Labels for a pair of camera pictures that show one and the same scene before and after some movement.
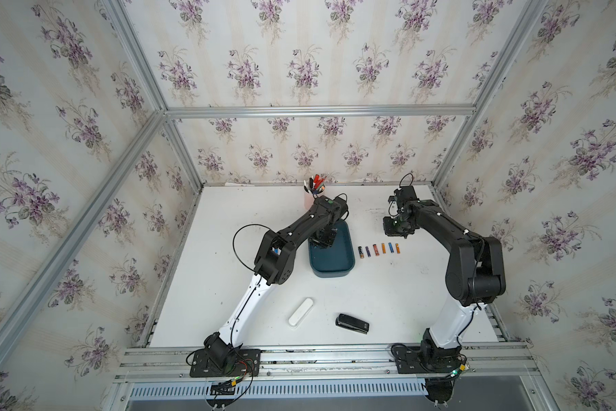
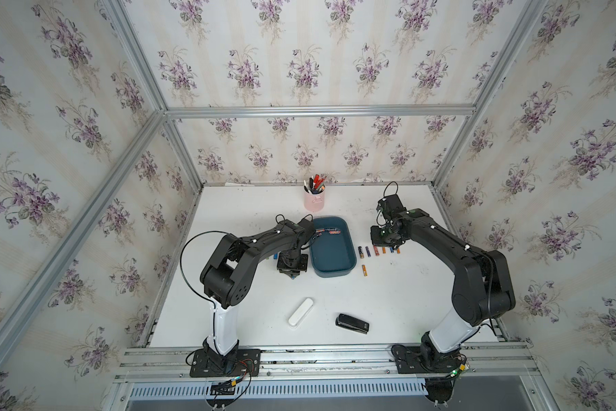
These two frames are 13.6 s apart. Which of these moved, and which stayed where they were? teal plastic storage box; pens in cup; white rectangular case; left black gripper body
Moved: left black gripper body
Stayed: teal plastic storage box; pens in cup; white rectangular case
